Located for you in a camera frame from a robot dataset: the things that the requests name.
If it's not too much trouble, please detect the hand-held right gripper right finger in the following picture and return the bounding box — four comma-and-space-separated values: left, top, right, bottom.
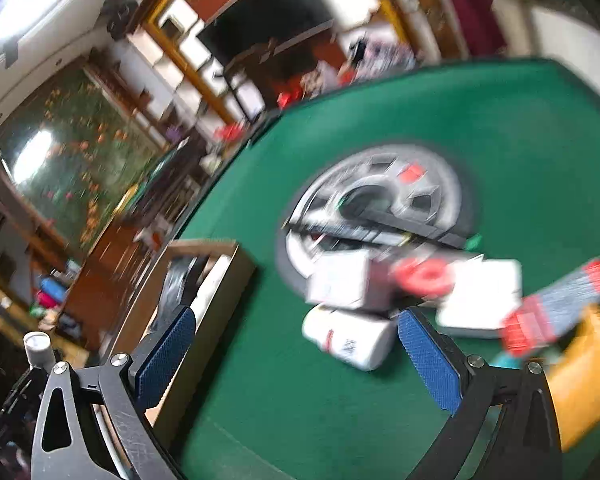
397, 307, 563, 480

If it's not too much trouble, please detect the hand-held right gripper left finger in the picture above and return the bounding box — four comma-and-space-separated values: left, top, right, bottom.
30, 304, 197, 480

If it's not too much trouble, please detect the black packet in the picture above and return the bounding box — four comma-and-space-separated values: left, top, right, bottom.
157, 257, 204, 332

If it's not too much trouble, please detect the white bottle red label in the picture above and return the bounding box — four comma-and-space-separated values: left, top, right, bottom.
301, 304, 397, 372

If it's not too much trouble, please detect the red tape roll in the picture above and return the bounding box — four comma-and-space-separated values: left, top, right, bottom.
391, 256, 455, 297

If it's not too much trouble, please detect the brown cardboard box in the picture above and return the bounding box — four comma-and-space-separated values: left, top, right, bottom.
100, 239, 257, 443

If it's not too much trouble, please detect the small white box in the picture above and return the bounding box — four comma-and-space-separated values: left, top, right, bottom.
306, 251, 397, 311

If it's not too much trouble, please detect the black marker green cap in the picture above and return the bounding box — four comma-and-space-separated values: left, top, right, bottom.
284, 221, 484, 257

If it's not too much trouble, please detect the row of bottles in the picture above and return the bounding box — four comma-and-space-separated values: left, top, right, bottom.
30, 259, 83, 322

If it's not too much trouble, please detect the red grey packet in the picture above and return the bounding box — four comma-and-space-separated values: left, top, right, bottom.
500, 259, 600, 357

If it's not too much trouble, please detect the yellow packet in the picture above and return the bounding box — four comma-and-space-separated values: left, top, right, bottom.
549, 305, 600, 452

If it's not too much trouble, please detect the green top game table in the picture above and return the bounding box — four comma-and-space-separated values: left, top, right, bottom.
119, 142, 203, 223

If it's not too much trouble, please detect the grey round table centre panel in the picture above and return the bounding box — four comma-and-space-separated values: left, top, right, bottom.
276, 144, 476, 306

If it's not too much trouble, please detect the maroon hanging cloth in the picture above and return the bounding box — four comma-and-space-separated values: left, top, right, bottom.
444, 0, 507, 61

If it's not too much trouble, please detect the black flat television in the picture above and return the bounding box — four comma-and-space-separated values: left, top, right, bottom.
197, 0, 335, 61

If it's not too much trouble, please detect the floral wall mural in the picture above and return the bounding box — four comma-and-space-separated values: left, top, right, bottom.
0, 66, 167, 257

